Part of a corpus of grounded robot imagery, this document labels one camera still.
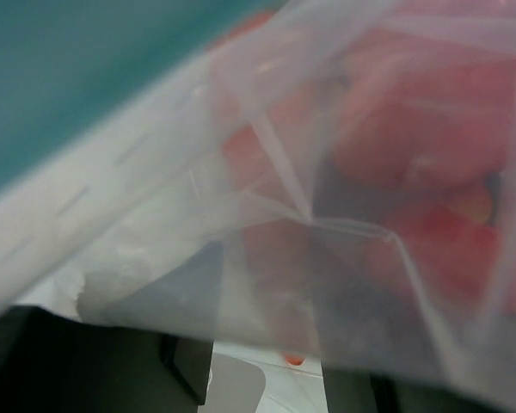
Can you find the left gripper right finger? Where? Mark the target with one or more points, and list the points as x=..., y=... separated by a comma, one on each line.
x=370, y=387

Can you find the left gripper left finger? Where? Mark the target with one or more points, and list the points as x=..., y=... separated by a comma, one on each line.
x=154, y=357

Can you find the clear zip top bag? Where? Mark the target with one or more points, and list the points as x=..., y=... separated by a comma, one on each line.
x=326, y=178

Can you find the fake orange carrot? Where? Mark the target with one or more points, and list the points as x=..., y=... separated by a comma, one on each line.
x=269, y=87

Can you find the fake red apple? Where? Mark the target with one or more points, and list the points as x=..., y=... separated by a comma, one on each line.
x=452, y=245

